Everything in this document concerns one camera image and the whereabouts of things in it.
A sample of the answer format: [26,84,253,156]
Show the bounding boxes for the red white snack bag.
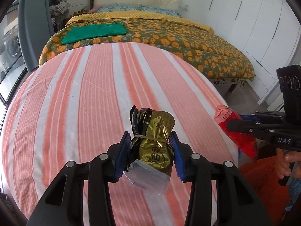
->
[214,105,258,161]

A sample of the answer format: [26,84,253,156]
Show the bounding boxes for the gold black tea packet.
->
[122,105,176,195]

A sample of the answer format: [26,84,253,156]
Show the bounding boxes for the red trash bag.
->
[239,157,290,225]

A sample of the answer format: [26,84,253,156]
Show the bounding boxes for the person's right hand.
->
[275,148,301,179]

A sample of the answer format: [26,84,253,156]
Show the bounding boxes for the orange floral green quilt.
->
[38,12,255,81]

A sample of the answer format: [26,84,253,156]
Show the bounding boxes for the white wardrobe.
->
[201,0,300,103]

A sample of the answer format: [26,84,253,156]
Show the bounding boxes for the pink striped bed sheet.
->
[1,43,238,217]

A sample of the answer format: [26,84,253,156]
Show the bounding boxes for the yellow textured blanket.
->
[64,10,215,32]

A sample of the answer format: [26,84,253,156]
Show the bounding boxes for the washing machine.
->
[1,25,21,74]

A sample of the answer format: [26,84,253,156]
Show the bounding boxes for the blue floral pillow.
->
[95,4,181,17]

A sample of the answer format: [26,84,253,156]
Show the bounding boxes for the folded green cloth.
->
[61,23,127,44]

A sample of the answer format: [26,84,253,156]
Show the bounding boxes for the pile of clothes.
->
[49,0,70,17]

